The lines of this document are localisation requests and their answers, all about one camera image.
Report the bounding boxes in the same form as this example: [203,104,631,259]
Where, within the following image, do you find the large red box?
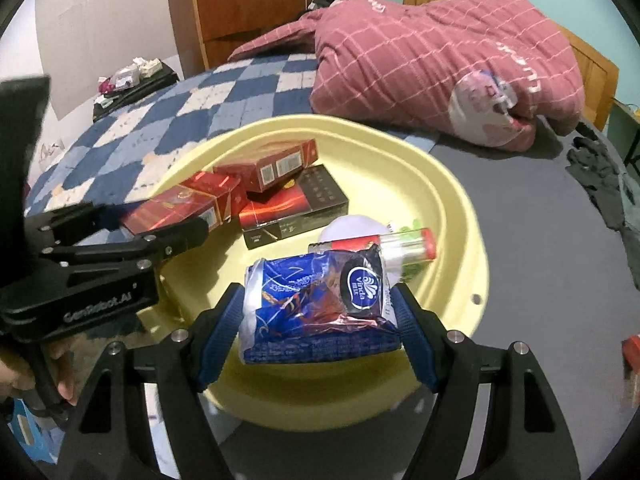
[621,335,640,408]

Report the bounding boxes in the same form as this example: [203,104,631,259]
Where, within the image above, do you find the blue tissue packet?
[237,247,403,366]

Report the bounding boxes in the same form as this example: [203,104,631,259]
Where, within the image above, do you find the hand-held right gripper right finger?
[392,282,583,480]

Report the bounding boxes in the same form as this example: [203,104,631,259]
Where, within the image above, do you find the black and red box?
[238,165,349,251]

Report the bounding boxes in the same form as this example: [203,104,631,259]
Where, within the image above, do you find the person's left hand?
[0,352,80,408]

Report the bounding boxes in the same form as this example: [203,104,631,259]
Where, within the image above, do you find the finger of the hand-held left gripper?
[42,217,210,276]
[27,201,151,248]

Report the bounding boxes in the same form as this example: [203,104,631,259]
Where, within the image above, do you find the wooden headboard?
[402,0,621,131]

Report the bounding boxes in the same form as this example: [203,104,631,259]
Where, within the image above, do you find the blue box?
[7,397,56,466]

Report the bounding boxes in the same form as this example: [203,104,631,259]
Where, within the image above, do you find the red box with barcode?
[212,138,319,193]

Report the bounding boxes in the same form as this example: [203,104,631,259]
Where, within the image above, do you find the black nightstand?
[92,57,180,123]

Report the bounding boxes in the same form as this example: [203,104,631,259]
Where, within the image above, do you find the dark grey garment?
[566,136,640,291]

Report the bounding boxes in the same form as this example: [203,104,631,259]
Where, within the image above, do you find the shiny red box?
[180,171,247,223]

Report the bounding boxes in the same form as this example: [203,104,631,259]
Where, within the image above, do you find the yellow plastic basin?
[135,114,493,433]

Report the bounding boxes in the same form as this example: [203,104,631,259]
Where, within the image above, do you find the red transparent tube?
[307,227,437,266]

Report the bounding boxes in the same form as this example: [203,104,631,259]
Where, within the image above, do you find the brown wooden wardrobe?
[164,0,335,72]

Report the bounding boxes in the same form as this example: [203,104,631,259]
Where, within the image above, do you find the white plush ball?
[319,214,416,286]

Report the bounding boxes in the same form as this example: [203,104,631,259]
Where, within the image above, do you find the blue checkered blanket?
[25,52,431,221]

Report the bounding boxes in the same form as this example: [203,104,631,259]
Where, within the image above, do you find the pile of small packets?
[97,57,163,96]

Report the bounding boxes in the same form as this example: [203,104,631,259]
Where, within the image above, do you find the pink checked quilt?
[227,0,586,153]

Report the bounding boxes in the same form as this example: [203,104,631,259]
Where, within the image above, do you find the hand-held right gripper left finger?
[65,282,251,480]

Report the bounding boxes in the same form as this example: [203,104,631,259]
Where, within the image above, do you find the red box with gold ornament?
[120,185,232,238]

